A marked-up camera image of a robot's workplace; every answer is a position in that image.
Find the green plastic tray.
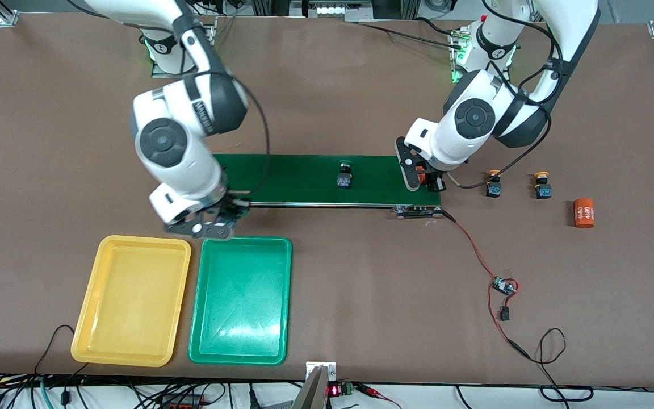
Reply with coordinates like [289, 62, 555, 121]
[188, 236, 293, 365]

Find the green conveyor belt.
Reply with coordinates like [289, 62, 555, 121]
[213, 153, 444, 219]

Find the yellow plastic tray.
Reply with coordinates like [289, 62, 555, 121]
[71, 235, 192, 368]

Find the red and black power strip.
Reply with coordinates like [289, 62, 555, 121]
[160, 394, 203, 409]

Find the grey equipment box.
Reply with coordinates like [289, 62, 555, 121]
[290, 0, 374, 22]

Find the red clip lead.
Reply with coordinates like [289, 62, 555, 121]
[355, 383, 401, 409]

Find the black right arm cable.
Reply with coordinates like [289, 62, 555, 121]
[191, 68, 271, 199]

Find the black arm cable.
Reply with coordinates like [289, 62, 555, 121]
[446, 0, 563, 191]
[191, 68, 271, 199]

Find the red and black wire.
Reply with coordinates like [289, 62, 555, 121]
[439, 209, 532, 360]

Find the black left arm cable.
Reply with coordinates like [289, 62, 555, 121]
[446, 0, 563, 191]

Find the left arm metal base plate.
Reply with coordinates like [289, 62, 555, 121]
[451, 28, 512, 85]

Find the black cable on table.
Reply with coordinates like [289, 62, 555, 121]
[358, 17, 464, 49]

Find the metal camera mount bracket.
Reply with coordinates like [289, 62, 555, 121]
[293, 361, 337, 409]

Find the looped black cable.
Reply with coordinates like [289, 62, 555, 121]
[523, 328, 594, 403]

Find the thin black cable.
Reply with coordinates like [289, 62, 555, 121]
[35, 324, 89, 378]

